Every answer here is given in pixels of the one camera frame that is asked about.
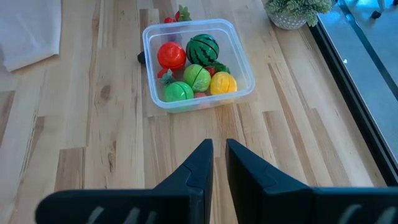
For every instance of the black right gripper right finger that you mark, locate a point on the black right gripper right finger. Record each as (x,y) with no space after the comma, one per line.
(255,193)

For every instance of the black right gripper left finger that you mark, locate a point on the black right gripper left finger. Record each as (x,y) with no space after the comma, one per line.
(192,186)

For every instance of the pink lychee toy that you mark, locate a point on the pink lychee toy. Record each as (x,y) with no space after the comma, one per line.
(200,95)

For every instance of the green bell pepper toy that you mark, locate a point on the green bell pepper toy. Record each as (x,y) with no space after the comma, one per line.
(178,91)

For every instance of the yellow bell pepper toy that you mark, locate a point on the yellow bell pepper toy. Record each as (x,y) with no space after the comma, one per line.
(223,83)

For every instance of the light green round toy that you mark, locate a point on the light green round toy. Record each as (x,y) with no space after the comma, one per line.
(197,77)

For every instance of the clear plastic tupperware container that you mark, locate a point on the clear plastic tupperware container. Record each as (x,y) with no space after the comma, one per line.
(239,62)

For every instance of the striped watermelon toy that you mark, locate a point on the striped watermelon toy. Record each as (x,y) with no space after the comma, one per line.
(202,49)

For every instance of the strawberry toy with pale leaves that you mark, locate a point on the strawberry toy with pale leaves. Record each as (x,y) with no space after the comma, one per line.
(183,13)

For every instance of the blackberry toy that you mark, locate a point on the blackberry toy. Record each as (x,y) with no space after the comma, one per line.
(141,57)

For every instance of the white floor scrap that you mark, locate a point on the white floor scrap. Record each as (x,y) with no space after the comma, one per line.
(344,61)

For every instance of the potted green artificial plant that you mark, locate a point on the potted green artificial plant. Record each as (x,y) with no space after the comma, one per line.
(295,9)

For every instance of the beige folded cloth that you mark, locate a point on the beige folded cloth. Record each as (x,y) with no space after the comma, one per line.
(28,28)

